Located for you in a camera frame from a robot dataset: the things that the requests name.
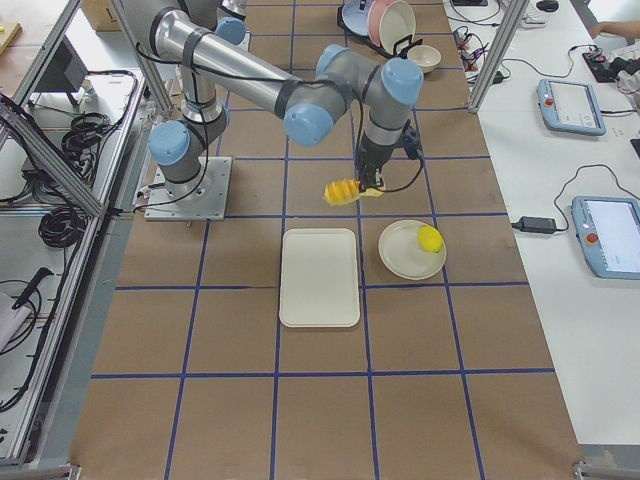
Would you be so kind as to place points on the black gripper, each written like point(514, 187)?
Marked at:
point(372, 156)

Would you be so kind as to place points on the blue plate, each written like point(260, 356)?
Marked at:
point(355, 16)

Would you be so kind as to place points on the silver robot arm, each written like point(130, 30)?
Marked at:
point(184, 33)
point(235, 8)

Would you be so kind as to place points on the cream round plate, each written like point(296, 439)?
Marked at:
point(401, 253)

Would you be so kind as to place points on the cream plate in rack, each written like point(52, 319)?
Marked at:
point(398, 21)

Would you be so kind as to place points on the yellow lemon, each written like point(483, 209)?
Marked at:
point(430, 239)

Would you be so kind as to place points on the white rectangular tray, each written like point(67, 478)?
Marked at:
point(319, 279)

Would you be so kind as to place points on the cream bowl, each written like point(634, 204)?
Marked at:
point(426, 57)

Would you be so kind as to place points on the black dish rack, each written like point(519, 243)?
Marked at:
point(400, 48)

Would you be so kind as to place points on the black power adapter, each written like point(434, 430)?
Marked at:
point(539, 225)

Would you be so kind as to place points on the far blue teach pendant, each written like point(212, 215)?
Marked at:
point(570, 107)

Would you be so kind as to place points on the blue teach pendant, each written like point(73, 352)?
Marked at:
point(570, 107)
point(607, 230)

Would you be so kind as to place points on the near blue teach pendant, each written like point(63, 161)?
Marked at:
point(607, 230)

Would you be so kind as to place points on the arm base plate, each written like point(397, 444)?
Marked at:
point(202, 198)

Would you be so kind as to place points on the aluminium frame post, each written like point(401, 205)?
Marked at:
point(504, 35)

